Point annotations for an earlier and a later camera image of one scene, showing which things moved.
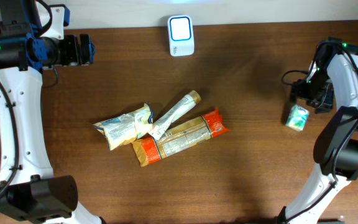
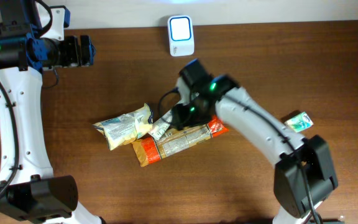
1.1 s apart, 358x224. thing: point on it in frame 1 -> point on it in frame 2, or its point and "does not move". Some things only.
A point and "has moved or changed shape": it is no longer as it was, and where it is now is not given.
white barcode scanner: (181, 35) does not move
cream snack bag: (126, 128) does not move
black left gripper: (74, 56) does not move
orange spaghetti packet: (180, 136) does not move
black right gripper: (321, 103) -> (180, 113)
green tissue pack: (298, 117) has moved or changed shape
